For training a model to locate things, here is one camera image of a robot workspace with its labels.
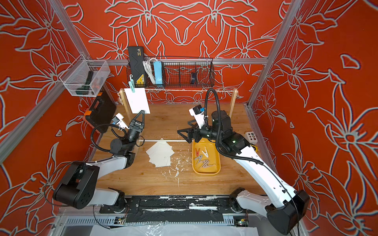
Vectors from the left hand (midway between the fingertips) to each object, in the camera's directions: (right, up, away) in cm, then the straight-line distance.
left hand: (144, 112), depth 70 cm
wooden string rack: (-9, +1, +2) cm, 9 cm away
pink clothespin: (+34, -31, +16) cm, 48 cm away
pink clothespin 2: (+32, -31, +16) cm, 47 cm away
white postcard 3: (+5, -30, +18) cm, 35 cm away
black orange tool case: (-37, 0, +27) cm, 46 cm away
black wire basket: (+15, +28, +27) cm, 41 cm away
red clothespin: (+27, -25, +21) cm, 43 cm away
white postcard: (+4, -22, +26) cm, 34 cm away
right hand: (+18, -7, -6) cm, 20 cm away
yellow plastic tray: (+33, -28, +20) cm, 47 cm away
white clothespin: (+33, -25, +20) cm, 46 cm away
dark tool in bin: (-36, +13, +11) cm, 40 cm away
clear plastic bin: (-45, +23, +22) cm, 55 cm away
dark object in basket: (+25, +23, +23) cm, 41 cm away
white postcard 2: (+4, -28, +20) cm, 35 cm away
